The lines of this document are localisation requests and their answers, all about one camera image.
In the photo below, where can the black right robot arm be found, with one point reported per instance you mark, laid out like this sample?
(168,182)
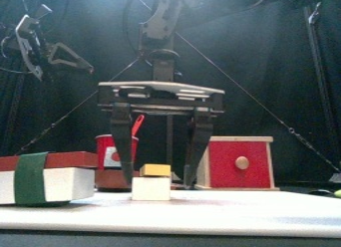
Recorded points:
(159,28)

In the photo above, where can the white toy rice block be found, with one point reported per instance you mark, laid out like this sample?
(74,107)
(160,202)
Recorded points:
(151,189)

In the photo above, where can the red toy cup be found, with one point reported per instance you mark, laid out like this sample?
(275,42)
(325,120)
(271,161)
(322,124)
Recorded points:
(103,146)

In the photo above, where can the red toy utensil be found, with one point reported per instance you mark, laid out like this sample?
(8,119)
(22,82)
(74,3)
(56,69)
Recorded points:
(137,123)

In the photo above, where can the white cutting board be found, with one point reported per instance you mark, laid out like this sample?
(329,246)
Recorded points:
(222,214)

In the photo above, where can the yellow-green elongated toy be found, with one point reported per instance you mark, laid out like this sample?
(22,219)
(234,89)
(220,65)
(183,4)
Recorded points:
(337,193)

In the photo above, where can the metal frame corner bracket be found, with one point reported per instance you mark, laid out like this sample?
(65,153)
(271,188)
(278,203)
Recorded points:
(335,178)

